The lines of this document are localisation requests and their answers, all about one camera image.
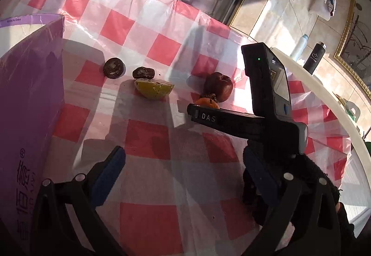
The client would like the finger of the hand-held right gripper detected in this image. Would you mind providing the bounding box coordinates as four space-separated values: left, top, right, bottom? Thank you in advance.
187 103 266 141

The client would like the purple cardboard box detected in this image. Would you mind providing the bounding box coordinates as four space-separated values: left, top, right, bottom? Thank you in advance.
0 14 66 254

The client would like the gold picture frame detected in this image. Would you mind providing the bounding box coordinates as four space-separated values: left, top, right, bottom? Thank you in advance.
333 0 371 99

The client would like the wrinkled brown date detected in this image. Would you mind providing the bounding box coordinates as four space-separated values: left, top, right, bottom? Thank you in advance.
132 66 155 80

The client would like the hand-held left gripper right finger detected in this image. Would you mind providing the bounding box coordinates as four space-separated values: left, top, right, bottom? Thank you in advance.
243 148 343 256

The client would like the small orange tangerine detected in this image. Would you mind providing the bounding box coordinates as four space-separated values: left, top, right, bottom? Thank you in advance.
194 97 221 110

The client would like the red white checkered tablecloth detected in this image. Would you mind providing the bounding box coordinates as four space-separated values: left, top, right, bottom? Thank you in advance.
0 0 353 256

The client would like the person's right hand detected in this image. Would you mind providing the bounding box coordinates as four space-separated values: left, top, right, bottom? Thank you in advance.
242 141 356 245

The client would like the yellow lemon half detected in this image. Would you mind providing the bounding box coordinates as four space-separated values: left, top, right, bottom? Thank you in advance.
134 78 175 100

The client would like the red apple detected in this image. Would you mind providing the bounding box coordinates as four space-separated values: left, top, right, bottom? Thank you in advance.
203 72 234 102

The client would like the black bottle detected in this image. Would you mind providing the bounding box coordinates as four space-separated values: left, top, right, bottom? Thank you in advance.
303 42 327 75

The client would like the white bottle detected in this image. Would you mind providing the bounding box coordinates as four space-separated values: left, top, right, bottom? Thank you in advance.
290 34 309 62

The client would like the green white brush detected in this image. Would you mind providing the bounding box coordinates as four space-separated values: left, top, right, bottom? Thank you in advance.
336 94 361 129

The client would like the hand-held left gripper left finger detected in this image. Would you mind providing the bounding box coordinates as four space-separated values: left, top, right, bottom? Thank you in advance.
31 145 127 256

